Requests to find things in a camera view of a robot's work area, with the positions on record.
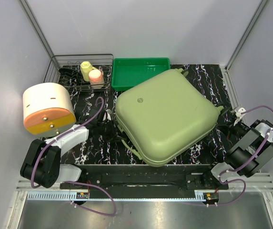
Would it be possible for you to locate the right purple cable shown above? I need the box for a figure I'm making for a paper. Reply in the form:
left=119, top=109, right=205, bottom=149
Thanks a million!
left=206, top=105, right=273, bottom=207

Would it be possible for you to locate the pink foam cup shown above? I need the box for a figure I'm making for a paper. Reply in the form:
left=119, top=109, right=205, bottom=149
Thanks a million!
left=89, top=69, right=104, bottom=89

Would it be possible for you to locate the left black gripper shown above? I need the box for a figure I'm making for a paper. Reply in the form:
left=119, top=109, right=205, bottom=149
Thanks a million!
left=97, top=119, right=125, bottom=143

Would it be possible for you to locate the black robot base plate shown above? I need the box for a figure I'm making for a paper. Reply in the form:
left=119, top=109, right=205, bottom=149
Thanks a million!
left=60, top=164, right=230, bottom=191

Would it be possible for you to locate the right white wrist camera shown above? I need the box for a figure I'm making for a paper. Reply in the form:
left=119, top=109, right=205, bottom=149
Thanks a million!
left=231, top=107, right=246, bottom=126

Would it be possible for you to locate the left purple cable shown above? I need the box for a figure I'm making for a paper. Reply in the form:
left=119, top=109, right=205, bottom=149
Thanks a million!
left=30, top=97, right=117, bottom=217

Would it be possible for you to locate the black wire rack basket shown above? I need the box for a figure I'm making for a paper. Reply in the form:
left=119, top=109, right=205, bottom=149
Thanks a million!
left=44, top=54, right=114, bottom=92

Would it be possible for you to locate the yellow plastic bottle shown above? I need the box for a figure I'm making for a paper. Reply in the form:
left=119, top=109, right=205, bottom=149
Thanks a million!
left=80, top=61, right=93, bottom=82

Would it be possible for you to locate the purple cable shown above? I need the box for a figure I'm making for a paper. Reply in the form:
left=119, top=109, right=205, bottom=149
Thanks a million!
left=206, top=105, right=273, bottom=207
left=30, top=97, right=117, bottom=217

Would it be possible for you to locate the green plastic tray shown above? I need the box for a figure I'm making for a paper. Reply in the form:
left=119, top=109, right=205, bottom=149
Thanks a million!
left=111, top=57, right=171, bottom=92

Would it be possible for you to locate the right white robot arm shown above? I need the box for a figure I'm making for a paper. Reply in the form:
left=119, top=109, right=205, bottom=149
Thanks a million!
left=200, top=120, right=273, bottom=189

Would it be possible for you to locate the white orange cylindrical container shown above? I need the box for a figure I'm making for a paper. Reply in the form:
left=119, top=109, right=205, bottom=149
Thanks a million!
left=22, top=83, right=76, bottom=137

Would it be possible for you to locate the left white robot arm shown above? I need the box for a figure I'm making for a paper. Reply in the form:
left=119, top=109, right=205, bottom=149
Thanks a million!
left=20, top=119, right=117, bottom=189

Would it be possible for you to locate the green hard-shell suitcase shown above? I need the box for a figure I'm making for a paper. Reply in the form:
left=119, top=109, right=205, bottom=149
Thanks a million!
left=115, top=69, right=224, bottom=167

